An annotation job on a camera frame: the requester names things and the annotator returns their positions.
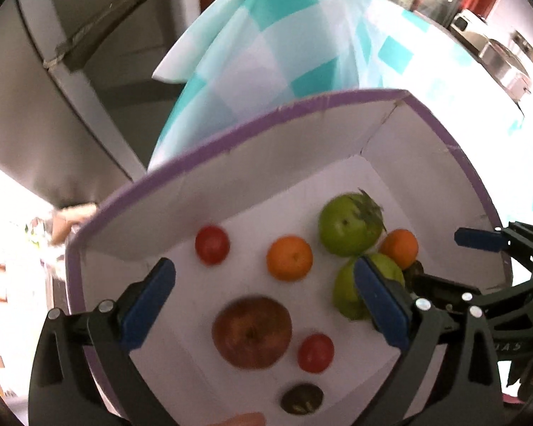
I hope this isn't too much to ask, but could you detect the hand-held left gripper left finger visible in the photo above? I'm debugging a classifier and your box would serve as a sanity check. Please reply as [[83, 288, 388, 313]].
[[28, 257, 177, 426]]

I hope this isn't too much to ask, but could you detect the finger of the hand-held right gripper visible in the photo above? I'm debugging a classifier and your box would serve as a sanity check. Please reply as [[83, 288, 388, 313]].
[[455, 222, 533, 271], [409, 271, 533, 320]]

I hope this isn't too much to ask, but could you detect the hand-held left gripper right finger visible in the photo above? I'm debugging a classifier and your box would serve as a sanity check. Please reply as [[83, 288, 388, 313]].
[[354, 256, 504, 426]]

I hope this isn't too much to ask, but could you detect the green apple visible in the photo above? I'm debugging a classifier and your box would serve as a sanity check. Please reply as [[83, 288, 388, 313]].
[[333, 253, 405, 320]]

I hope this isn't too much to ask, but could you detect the dark passion fruit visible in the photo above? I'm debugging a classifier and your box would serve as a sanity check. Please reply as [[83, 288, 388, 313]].
[[402, 260, 425, 285], [281, 383, 325, 415]]

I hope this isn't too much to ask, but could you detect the small orange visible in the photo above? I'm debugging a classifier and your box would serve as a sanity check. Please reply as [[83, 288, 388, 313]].
[[377, 229, 419, 271]]

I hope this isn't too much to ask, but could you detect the red tomato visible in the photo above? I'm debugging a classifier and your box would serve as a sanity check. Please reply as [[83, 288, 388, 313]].
[[297, 334, 335, 373], [194, 225, 230, 266]]

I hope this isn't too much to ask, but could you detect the large orange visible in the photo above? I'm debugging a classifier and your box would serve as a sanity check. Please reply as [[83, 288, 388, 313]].
[[266, 235, 314, 282]]

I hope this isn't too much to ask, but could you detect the purple cardboard box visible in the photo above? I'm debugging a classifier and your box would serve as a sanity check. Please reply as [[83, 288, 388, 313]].
[[64, 89, 513, 426]]

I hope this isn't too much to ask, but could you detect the green fruit with leaves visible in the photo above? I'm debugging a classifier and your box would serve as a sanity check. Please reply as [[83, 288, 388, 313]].
[[318, 189, 388, 257]]

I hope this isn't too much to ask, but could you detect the red-brown apple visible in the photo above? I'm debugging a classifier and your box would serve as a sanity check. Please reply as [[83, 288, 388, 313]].
[[212, 295, 292, 369]]

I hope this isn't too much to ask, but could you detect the beige object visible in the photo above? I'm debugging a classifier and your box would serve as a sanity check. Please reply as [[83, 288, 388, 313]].
[[53, 203, 99, 246]]

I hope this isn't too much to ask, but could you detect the silver cooking pot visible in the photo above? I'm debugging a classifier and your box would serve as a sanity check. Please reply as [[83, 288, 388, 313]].
[[480, 31, 532, 94]]

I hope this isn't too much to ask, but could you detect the white kitchen appliance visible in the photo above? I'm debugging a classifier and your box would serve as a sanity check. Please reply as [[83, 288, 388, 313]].
[[448, 9, 489, 51]]

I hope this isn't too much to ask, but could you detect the grey refrigerator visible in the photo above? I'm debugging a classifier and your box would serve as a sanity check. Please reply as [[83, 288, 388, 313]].
[[0, 0, 205, 214]]

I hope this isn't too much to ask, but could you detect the teal checkered tablecloth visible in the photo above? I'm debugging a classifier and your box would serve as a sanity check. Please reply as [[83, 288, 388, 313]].
[[147, 0, 533, 236]]

